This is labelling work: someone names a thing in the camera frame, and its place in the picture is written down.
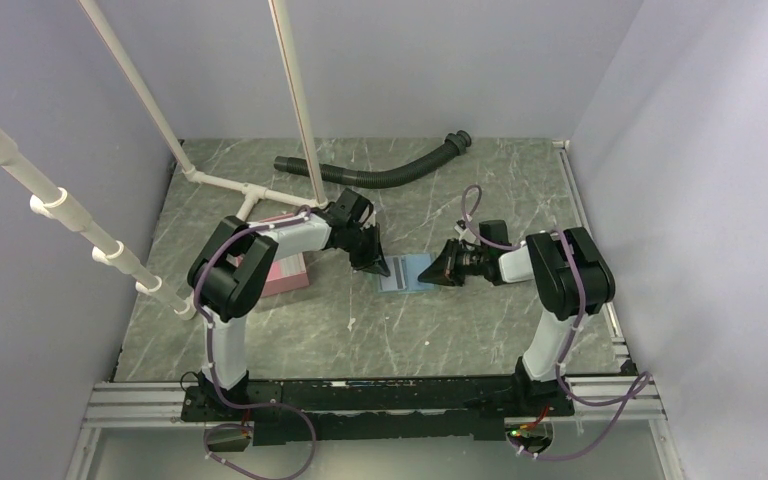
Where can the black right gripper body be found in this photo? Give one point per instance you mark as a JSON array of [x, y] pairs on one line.
[[469, 263]]

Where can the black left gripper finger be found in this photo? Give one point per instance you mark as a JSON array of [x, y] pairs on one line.
[[371, 236], [362, 258]]

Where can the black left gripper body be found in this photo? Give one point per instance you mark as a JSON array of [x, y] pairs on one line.
[[352, 240]]

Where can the white card with black stripe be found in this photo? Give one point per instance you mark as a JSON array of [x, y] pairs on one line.
[[396, 281]]

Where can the mint green card holder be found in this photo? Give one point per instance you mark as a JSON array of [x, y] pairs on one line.
[[414, 265]]

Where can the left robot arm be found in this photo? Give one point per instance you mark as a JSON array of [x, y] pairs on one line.
[[230, 274]]

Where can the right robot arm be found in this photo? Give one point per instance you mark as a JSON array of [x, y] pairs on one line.
[[572, 280]]

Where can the pink card box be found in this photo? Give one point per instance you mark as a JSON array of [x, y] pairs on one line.
[[287, 274]]

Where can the white PVC pipe with fittings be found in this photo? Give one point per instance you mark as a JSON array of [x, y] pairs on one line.
[[56, 203]]

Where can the white PVC pipe frame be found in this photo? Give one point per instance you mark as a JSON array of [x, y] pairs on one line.
[[213, 69]]

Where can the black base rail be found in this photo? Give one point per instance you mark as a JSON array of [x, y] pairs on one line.
[[288, 410]]

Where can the aluminium frame rail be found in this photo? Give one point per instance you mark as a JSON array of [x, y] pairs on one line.
[[164, 404]]

